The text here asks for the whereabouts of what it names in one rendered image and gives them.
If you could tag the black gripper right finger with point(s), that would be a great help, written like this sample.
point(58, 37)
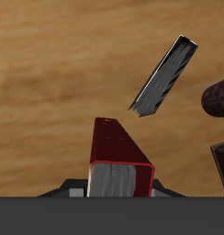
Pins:
point(162, 191)

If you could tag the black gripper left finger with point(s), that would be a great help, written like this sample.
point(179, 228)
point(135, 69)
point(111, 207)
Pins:
point(71, 187)

